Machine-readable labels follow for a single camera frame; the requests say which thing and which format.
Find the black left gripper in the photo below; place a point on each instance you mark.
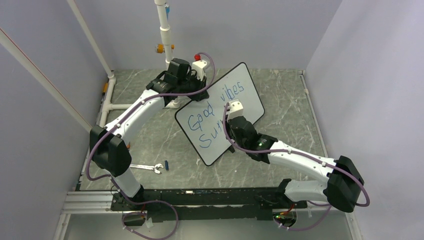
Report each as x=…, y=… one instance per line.
x=200, y=96

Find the white whiteboard black frame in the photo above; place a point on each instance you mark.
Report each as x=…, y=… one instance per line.
x=201, y=121

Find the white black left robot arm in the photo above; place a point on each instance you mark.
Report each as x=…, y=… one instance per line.
x=108, y=144

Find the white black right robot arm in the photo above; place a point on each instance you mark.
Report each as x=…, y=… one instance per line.
x=335, y=181

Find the yellow pipe clamp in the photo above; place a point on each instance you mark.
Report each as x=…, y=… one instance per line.
x=160, y=48

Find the blue marker cap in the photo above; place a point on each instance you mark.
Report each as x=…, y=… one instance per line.
x=166, y=165

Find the silver wrench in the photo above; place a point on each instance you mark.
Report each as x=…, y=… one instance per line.
x=155, y=168

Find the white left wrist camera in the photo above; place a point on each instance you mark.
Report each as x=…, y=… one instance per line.
x=200, y=66

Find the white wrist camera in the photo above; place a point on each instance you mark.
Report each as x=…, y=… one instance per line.
x=200, y=66
x=234, y=109

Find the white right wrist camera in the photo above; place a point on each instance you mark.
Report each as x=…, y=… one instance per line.
x=234, y=109

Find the aluminium extrusion frame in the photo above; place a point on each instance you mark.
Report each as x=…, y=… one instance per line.
x=80, y=203

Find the white PVC pipe frame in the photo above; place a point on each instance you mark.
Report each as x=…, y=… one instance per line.
x=7, y=42

